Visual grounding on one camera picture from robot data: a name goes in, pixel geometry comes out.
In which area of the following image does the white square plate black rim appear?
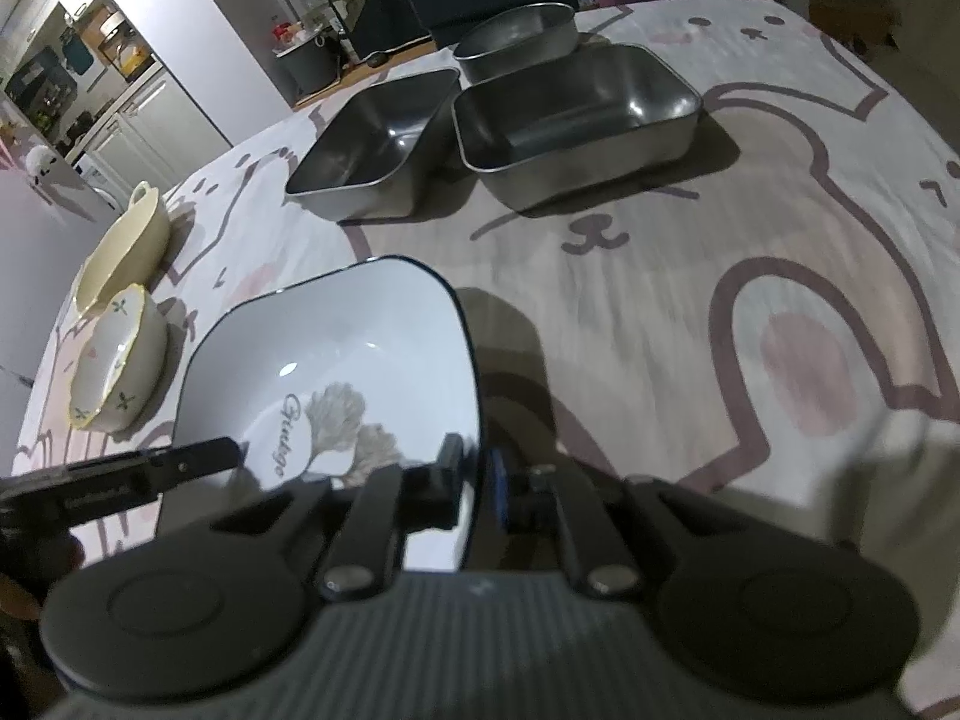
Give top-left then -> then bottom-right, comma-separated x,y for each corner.
171,256 -> 485,567

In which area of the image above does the white kitchen cabinet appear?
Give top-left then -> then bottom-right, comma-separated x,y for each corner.
64,64 -> 233,190

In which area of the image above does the round steel bowl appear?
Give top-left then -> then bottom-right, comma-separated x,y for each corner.
454,2 -> 578,85

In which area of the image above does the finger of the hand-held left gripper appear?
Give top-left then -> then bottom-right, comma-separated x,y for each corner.
0,437 -> 242,533

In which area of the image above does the bear-print tablecloth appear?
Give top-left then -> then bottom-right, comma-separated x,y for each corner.
15,0 -> 960,720

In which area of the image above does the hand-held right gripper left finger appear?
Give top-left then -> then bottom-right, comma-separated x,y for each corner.
199,433 -> 467,602

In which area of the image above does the large rectangular steel tray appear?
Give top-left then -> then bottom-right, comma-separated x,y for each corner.
451,43 -> 704,212

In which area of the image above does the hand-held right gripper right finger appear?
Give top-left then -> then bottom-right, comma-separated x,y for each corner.
486,448 -> 740,595

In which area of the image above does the cardboard box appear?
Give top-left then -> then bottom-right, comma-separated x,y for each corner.
810,0 -> 901,53

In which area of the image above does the small flower-print bowl yellow rim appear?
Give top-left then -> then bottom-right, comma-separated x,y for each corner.
69,283 -> 170,432

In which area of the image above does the cream bowl with handles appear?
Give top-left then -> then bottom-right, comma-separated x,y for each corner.
73,181 -> 172,318

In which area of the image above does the small rectangular steel tray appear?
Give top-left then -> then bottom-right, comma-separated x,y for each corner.
283,67 -> 461,223

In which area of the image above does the grey bucket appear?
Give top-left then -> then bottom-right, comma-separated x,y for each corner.
274,37 -> 340,96

